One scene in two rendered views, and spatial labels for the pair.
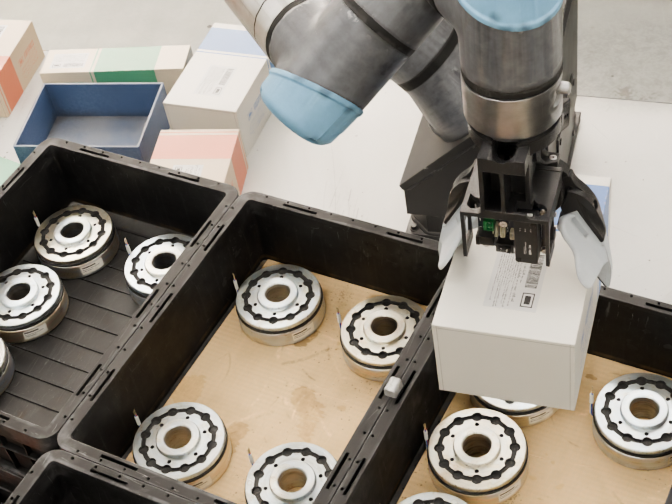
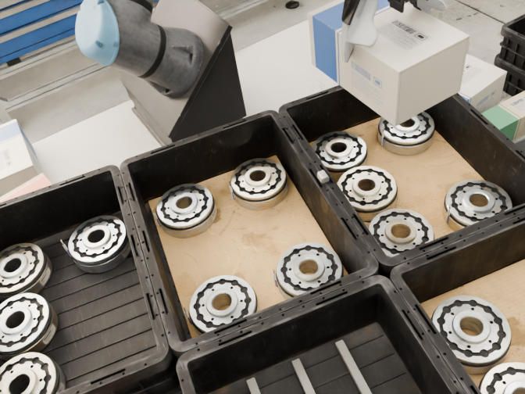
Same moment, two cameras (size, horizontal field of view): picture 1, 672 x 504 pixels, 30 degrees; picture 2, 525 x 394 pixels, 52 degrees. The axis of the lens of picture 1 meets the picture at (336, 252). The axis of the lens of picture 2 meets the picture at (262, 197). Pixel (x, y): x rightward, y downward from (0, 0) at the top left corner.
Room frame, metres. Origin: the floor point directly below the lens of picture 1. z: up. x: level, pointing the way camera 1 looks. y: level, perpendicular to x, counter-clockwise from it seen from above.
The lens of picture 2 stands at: (0.46, 0.47, 1.55)
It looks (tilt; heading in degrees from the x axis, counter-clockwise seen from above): 47 degrees down; 312
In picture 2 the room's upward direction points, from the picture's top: 11 degrees counter-clockwise
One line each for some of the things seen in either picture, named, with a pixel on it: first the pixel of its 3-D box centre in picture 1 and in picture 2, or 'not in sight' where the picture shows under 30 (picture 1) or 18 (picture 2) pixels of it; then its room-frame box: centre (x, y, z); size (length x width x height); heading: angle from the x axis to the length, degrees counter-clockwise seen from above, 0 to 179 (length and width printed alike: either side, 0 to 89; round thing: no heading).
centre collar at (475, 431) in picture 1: (476, 446); (366, 185); (0.74, -0.10, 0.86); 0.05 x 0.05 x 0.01
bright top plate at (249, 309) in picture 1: (278, 296); (184, 205); (1.00, 0.08, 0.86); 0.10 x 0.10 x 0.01
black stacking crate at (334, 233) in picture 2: (280, 379); (239, 233); (0.87, 0.09, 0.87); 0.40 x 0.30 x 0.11; 145
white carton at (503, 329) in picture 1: (526, 282); (382, 51); (0.75, -0.16, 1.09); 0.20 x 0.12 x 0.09; 155
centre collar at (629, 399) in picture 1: (644, 409); (406, 123); (0.75, -0.28, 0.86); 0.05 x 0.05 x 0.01
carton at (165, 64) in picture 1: (119, 73); not in sight; (1.67, 0.29, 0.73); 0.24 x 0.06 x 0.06; 76
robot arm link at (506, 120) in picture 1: (516, 92); not in sight; (0.73, -0.16, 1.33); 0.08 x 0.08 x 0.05
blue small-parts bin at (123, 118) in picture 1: (95, 131); not in sight; (1.53, 0.33, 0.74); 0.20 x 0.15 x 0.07; 73
